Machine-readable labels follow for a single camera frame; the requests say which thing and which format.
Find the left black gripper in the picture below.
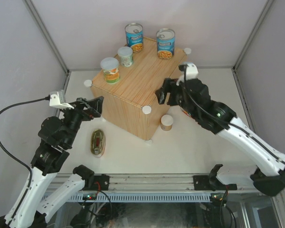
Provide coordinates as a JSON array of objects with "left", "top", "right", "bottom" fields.
[{"left": 60, "top": 96, "right": 104, "bottom": 147}]

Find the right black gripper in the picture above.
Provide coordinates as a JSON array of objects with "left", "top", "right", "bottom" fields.
[{"left": 155, "top": 78, "right": 197, "bottom": 120}]

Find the tan can white lid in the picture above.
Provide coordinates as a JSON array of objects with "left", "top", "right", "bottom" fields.
[{"left": 160, "top": 114, "right": 173, "bottom": 131}]

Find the oval red sardine tin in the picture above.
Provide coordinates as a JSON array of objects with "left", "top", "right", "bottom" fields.
[{"left": 180, "top": 108, "right": 197, "bottom": 121}]

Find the yellow can white lid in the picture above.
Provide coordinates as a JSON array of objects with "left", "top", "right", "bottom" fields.
[{"left": 100, "top": 57, "right": 120, "bottom": 84}]

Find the green can white lid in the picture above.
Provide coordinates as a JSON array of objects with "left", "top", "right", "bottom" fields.
[{"left": 117, "top": 47, "right": 133, "bottom": 67}]

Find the blue soup can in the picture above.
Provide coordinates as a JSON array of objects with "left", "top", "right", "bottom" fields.
[
  {"left": 125, "top": 23, "right": 143, "bottom": 53},
  {"left": 156, "top": 28, "right": 175, "bottom": 60}
]

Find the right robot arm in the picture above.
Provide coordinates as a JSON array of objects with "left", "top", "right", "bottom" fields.
[{"left": 155, "top": 78, "right": 285, "bottom": 197}]

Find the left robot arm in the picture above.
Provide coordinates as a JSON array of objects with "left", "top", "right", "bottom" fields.
[{"left": 0, "top": 94, "right": 104, "bottom": 228}]

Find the wooden cube counter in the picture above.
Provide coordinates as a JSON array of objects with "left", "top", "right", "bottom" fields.
[{"left": 91, "top": 38, "right": 187, "bottom": 141}]

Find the oval sardine tin left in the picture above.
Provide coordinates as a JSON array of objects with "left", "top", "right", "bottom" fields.
[{"left": 90, "top": 129, "right": 106, "bottom": 158}]

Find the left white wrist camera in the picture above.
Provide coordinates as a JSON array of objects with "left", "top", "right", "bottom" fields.
[{"left": 49, "top": 90, "right": 74, "bottom": 110}]

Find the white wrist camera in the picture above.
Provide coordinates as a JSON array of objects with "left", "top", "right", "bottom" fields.
[
  {"left": 176, "top": 62, "right": 199, "bottom": 86},
  {"left": 49, "top": 90, "right": 74, "bottom": 110}
]

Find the right black cable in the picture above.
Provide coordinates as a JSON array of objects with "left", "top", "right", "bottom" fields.
[{"left": 179, "top": 65, "right": 285, "bottom": 183}]

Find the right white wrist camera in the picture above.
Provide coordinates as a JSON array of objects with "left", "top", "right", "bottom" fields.
[{"left": 176, "top": 62, "right": 199, "bottom": 86}]

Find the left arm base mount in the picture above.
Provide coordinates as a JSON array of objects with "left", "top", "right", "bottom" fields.
[{"left": 73, "top": 165, "right": 110, "bottom": 190}]

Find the grey slotted cable duct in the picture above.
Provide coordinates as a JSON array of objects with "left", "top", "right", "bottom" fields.
[{"left": 66, "top": 192, "right": 211, "bottom": 203}]

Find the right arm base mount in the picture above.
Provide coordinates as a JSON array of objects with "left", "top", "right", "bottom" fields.
[{"left": 193, "top": 164, "right": 238, "bottom": 191}]

